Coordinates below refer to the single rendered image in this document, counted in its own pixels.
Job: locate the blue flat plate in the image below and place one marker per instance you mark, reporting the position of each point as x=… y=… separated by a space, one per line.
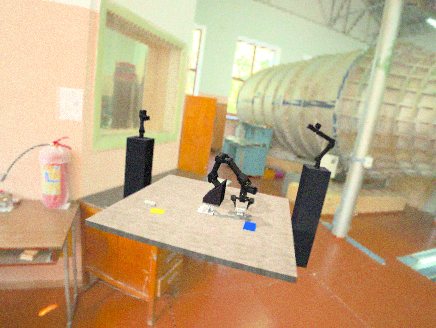
x=250 y=226

